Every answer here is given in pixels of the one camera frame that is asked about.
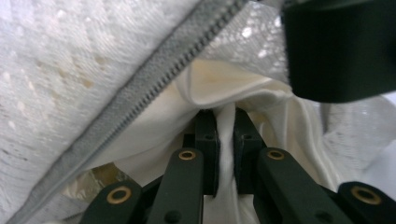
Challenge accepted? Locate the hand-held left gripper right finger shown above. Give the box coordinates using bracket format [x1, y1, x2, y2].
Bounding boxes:
[233, 106, 268, 196]

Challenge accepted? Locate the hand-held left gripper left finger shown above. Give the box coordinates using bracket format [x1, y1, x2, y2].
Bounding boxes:
[193, 109, 221, 198]

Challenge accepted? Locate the white garment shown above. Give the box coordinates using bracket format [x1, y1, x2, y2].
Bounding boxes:
[60, 58, 344, 224]

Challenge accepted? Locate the white mesh laundry bag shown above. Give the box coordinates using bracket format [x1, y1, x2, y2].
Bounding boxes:
[0, 0, 396, 224]

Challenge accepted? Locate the white board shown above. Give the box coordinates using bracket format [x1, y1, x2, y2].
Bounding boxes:
[362, 91, 396, 202]

